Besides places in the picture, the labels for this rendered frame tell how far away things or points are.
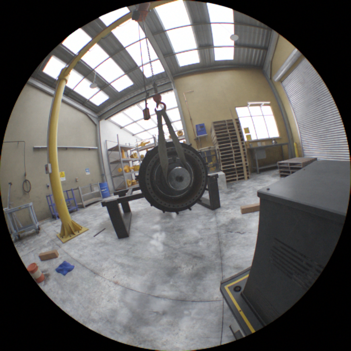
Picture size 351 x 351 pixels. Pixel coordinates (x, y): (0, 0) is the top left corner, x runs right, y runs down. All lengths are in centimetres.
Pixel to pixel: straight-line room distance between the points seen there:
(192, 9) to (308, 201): 614
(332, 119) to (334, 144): 84
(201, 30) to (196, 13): 87
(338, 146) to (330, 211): 529
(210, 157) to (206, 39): 547
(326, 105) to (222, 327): 587
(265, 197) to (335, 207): 16
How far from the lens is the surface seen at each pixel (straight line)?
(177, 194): 88
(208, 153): 392
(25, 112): 727
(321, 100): 582
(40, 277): 200
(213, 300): 101
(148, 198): 83
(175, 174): 70
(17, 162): 635
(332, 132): 559
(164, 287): 113
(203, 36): 643
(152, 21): 596
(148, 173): 78
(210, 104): 599
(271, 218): 30
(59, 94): 368
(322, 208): 23
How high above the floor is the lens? 93
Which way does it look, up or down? 5 degrees down
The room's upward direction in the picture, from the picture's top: 11 degrees counter-clockwise
